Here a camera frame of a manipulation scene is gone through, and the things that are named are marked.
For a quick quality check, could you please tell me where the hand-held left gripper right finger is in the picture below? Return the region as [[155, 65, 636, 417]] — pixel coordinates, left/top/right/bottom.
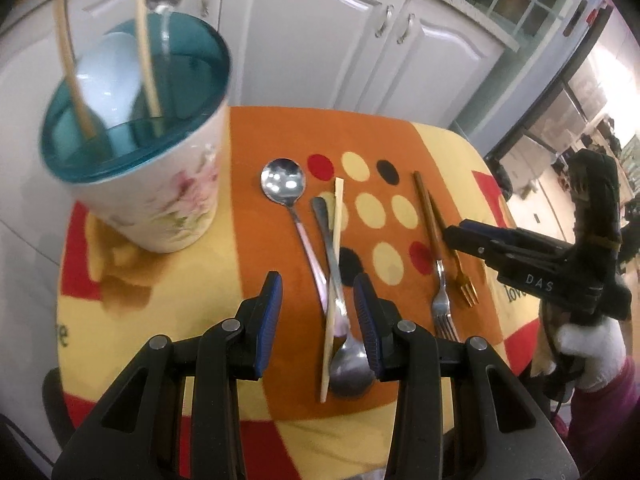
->
[[352, 272, 581, 480]]

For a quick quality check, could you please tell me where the gold fork with dark handle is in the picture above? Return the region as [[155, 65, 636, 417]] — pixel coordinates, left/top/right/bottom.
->
[[427, 195, 480, 308]]

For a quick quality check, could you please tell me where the person's right hand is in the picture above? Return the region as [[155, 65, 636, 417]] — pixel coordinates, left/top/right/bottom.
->
[[554, 319, 627, 394]]

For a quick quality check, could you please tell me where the pink handled metal spoon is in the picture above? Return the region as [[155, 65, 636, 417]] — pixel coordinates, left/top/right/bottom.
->
[[260, 158, 351, 338]]

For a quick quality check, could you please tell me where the floral cup with teal inside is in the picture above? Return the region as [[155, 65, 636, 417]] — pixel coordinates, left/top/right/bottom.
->
[[39, 10, 233, 254]]

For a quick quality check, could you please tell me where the person's right forearm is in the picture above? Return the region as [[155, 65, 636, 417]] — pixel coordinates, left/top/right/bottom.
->
[[565, 360, 640, 480]]

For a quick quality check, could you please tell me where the orange yellow printed cloth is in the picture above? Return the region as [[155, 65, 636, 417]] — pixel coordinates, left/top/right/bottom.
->
[[56, 105, 543, 480]]

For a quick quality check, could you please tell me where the white ceramic spoon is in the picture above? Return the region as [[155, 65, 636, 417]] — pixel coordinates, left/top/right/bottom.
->
[[75, 31, 146, 131]]

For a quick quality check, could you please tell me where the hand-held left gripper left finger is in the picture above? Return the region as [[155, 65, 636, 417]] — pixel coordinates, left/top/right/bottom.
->
[[50, 271, 283, 480]]

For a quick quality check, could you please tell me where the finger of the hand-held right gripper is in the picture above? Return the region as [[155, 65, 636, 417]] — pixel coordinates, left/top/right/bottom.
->
[[444, 230, 566, 273], [460, 220, 576, 261]]

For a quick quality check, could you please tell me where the wooden handled metal fork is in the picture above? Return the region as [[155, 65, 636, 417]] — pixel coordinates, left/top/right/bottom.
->
[[412, 171, 461, 343]]

